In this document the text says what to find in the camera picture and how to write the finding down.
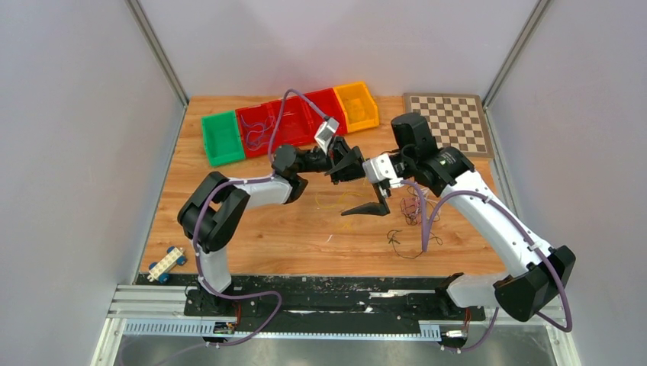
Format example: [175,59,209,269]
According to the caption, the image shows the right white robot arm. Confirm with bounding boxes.
[346,112,576,332]

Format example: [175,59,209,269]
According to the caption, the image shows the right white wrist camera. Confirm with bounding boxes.
[362,153,403,188]

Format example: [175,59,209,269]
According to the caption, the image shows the yellow wire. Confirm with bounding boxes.
[349,98,372,122]
[314,189,368,231]

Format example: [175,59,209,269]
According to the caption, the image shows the right red plastic bin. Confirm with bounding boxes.
[304,88,348,136]

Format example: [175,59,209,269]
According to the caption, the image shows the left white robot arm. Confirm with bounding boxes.
[177,136,365,316]

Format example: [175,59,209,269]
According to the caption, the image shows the aluminium frame rail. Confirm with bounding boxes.
[88,285,582,366]

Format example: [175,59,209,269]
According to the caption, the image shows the wooden chessboard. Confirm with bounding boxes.
[403,92,494,159]

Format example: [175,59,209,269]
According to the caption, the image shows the middle red plastic bin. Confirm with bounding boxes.
[273,96,314,148]

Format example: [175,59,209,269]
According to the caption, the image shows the white blue toy car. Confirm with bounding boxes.
[146,246,187,284]

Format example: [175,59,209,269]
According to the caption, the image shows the green plastic bin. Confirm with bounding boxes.
[201,111,246,167]

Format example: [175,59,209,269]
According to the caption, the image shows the yellow plastic bin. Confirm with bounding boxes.
[333,82,380,133]

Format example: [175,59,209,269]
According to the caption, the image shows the left red plastic bin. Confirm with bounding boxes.
[234,103,275,159]

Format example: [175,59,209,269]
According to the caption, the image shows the red plastic bin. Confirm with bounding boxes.
[304,88,348,136]
[273,96,314,148]
[234,103,275,159]

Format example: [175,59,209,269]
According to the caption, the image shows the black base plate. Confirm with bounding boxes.
[152,274,485,335]

